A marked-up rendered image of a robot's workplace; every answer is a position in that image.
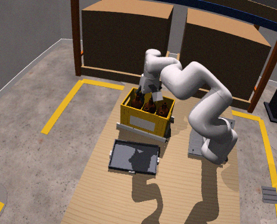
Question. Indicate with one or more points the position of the brown glass bottle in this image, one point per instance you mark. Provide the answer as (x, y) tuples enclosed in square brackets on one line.
[(151, 106), (161, 113), (164, 109)]

